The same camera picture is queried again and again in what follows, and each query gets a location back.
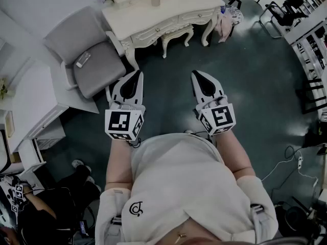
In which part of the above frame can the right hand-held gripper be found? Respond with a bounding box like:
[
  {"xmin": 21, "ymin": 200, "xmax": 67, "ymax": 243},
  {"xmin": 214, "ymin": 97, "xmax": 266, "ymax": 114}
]
[{"xmin": 191, "ymin": 70, "xmax": 236, "ymax": 136}]

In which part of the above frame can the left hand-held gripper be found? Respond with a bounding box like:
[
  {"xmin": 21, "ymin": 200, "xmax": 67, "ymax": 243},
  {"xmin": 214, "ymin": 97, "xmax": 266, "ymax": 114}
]
[{"xmin": 104, "ymin": 70, "xmax": 147, "ymax": 141}]

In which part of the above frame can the person's left forearm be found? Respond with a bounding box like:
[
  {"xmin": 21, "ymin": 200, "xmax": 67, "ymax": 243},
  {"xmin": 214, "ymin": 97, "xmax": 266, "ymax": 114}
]
[{"xmin": 105, "ymin": 136, "xmax": 136, "ymax": 191}]

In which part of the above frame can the person's right forearm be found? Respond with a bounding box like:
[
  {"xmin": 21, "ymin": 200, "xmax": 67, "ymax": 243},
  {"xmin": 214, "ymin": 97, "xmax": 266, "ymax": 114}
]
[{"xmin": 212, "ymin": 131, "xmax": 256, "ymax": 181}]

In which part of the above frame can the person's right hand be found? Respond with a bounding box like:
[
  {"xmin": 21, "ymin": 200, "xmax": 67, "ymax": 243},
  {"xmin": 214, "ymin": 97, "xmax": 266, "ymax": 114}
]
[{"xmin": 203, "ymin": 96, "xmax": 229, "ymax": 110}]

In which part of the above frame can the person's left hand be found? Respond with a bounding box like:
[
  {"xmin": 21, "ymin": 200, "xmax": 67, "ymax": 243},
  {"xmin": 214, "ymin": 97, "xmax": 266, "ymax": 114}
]
[{"xmin": 110, "ymin": 100, "xmax": 137, "ymax": 111}]

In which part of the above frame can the grey armchair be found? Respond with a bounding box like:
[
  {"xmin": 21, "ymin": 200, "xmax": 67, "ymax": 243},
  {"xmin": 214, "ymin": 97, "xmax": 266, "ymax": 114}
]
[{"xmin": 42, "ymin": 6, "xmax": 128, "ymax": 100}]

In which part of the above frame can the white remote control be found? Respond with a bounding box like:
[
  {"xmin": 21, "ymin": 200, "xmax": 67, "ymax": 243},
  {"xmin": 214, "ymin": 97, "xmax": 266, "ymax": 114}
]
[{"xmin": 75, "ymin": 52, "xmax": 92, "ymax": 69}]

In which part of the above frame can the white ornate stool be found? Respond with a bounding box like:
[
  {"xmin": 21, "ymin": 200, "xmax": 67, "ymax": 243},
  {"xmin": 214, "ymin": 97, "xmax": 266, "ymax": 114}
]
[{"xmin": 160, "ymin": 24, "xmax": 195, "ymax": 59}]

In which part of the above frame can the pink cloth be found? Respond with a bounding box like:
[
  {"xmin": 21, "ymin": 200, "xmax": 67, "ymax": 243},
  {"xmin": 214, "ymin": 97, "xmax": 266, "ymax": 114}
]
[{"xmin": 214, "ymin": 14, "xmax": 235, "ymax": 43}]

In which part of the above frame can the white ornate dressing table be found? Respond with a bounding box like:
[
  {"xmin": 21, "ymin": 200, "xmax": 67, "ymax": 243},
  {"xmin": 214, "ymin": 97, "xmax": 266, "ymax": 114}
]
[{"xmin": 101, "ymin": 0, "xmax": 226, "ymax": 71}]

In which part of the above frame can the blue floral cushion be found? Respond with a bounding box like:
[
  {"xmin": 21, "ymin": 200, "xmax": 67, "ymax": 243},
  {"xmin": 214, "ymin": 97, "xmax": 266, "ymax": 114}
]
[{"xmin": 221, "ymin": 4, "xmax": 244, "ymax": 27}]

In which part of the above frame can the person's white sweatshirt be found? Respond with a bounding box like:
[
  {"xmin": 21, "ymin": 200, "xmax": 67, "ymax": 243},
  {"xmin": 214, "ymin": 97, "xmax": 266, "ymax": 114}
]
[{"xmin": 95, "ymin": 132, "xmax": 279, "ymax": 245}]

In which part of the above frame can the white cabinet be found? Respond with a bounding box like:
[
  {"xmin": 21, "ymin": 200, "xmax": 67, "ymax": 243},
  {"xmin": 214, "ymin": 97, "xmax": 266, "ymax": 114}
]
[{"xmin": 0, "ymin": 64, "xmax": 70, "ymax": 181}]

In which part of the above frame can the black slatted chair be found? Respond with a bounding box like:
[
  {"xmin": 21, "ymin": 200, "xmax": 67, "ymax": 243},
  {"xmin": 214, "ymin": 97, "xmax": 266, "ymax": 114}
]
[{"xmin": 295, "ymin": 77, "xmax": 327, "ymax": 115}]

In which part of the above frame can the black chair with black bag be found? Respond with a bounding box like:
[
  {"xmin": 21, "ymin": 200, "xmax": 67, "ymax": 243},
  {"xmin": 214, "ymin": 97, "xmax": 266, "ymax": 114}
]
[{"xmin": 259, "ymin": 0, "xmax": 310, "ymax": 39}]

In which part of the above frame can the white shelving rack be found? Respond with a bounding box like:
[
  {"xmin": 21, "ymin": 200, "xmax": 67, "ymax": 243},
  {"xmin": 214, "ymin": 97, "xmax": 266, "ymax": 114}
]
[{"xmin": 283, "ymin": 13, "xmax": 327, "ymax": 124}]

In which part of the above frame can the white flower bunch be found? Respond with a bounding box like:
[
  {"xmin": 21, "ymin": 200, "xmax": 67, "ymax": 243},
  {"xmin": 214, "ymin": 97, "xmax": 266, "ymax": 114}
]
[{"xmin": 0, "ymin": 77, "xmax": 12, "ymax": 100}]

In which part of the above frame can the small black device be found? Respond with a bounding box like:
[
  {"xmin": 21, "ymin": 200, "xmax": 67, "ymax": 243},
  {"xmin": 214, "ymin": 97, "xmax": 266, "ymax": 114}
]
[{"xmin": 79, "ymin": 220, "xmax": 89, "ymax": 237}]

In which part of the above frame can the black round floor equipment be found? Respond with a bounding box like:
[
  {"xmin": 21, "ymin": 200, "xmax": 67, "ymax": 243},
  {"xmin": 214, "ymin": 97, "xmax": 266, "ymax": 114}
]
[{"xmin": 274, "ymin": 200, "xmax": 323, "ymax": 239}]

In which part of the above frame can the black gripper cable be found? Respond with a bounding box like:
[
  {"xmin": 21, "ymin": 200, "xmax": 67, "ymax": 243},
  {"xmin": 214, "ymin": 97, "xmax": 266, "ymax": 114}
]
[
  {"xmin": 127, "ymin": 136, "xmax": 143, "ymax": 149},
  {"xmin": 191, "ymin": 131, "xmax": 214, "ymax": 144}
]

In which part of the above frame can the white power cable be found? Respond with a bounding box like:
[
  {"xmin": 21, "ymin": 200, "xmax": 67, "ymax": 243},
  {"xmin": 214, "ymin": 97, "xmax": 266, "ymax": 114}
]
[{"xmin": 260, "ymin": 159, "xmax": 319, "ymax": 197}]

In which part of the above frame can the wooden picture frame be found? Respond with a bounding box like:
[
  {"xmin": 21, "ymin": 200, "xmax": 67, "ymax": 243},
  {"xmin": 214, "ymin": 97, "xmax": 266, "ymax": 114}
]
[{"xmin": 4, "ymin": 110, "xmax": 16, "ymax": 138}]

